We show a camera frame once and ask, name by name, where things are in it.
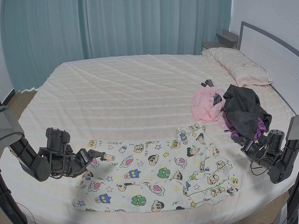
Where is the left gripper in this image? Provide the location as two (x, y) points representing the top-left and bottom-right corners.
(75, 148), (105, 170)

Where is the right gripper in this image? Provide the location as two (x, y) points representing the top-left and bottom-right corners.
(231, 137), (258, 161)

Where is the white printed pyjama top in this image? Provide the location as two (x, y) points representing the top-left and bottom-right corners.
(72, 122), (239, 213)

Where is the purple garment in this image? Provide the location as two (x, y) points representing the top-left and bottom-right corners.
(224, 114), (267, 141)

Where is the black garment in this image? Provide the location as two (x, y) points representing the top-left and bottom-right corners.
(223, 84), (272, 139)

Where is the pink garment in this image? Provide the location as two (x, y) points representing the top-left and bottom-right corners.
(192, 88), (226, 126)

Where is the small grey garment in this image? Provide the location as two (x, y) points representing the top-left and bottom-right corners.
(200, 79), (215, 88)

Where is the bed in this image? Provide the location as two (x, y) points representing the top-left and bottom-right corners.
(0, 21), (299, 224)

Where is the cream pillow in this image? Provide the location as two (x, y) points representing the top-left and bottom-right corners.
(201, 47), (273, 87)

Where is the grey bedside table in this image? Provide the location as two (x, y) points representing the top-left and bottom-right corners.
(202, 29), (239, 52)

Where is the blue-green curtain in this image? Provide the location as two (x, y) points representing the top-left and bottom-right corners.
(0, 0), (233, 91)

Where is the black cable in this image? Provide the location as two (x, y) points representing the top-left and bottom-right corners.
(250, 161), (270, 175)

